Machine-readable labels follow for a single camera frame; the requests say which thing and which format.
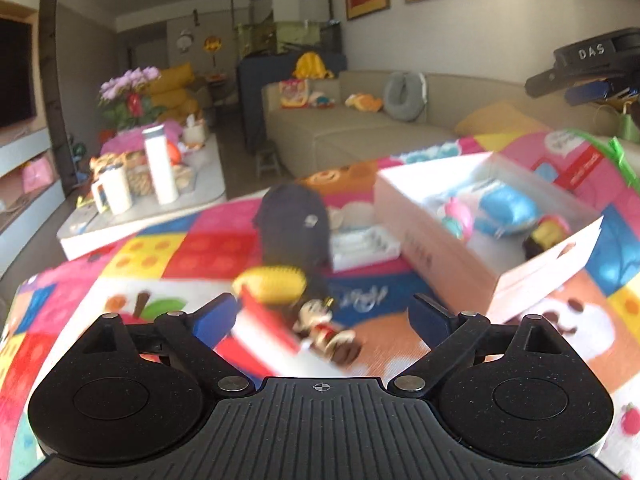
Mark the tissue box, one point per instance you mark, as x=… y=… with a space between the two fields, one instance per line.
x=195 y=131

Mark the mickey mouse figurine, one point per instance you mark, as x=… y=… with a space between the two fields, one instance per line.
x=314 y=323

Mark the yellow cushion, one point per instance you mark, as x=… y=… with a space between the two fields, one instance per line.
x=501 y=117

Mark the white red foam rocket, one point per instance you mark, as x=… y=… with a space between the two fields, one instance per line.
x=260 y=345

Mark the black plush toy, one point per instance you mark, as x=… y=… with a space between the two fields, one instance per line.
x=293 y=227

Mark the white battery charger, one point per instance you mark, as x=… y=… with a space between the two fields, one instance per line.
x=366 y=247

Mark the glass fish tank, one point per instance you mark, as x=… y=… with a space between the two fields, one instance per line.
x=273 y=27

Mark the pink flower bouquet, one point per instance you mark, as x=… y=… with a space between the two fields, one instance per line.
x=125 y=100

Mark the colourful cartoon play mat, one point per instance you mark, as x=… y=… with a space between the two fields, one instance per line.
x=182 y=264

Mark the colourful toy package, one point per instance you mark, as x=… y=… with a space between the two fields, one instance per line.
x=293 y=93

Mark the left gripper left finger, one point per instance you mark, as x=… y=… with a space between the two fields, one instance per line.
x=191 y=339

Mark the black television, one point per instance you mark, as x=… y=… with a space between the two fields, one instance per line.
x=17 y=102

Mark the white tall thermos bottle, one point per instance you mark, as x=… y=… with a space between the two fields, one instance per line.
x=156 y=150

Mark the teal carrot toy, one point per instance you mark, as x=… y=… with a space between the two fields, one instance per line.
x=454 y=226

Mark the beige sofa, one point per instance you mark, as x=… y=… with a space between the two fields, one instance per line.
x=312 y=139

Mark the white coffee table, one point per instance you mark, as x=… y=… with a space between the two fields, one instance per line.
x=85 y=230

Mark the yellow jacket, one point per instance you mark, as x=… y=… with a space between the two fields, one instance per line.
x=310 y=66

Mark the blue white tissue pack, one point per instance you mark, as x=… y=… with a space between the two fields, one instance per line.
x=496 y=208

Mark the pink cardboard box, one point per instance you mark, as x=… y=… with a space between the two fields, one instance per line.
x=489 y=275

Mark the pink pig toy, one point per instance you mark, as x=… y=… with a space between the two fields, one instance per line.
x=459 y=210

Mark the yellow corn toy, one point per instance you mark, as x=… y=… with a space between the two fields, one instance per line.
x=274 y=285

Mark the white mug with handle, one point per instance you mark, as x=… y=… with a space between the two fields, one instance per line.
x=111 y=191

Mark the grey neck pillow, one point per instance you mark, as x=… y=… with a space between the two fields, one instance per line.
x=405 y=96

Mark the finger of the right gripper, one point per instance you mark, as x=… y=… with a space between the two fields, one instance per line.
x=594 y=91
x=554 y=80

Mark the round pink pudding badge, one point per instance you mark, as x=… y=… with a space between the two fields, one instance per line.
x=550 y=230

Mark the snack jar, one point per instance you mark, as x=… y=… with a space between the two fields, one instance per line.
x=138 y=174

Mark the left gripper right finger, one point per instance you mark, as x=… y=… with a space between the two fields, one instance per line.
x=451 y=339

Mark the orange plush toy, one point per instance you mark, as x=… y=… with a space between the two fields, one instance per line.
x=364 y=102

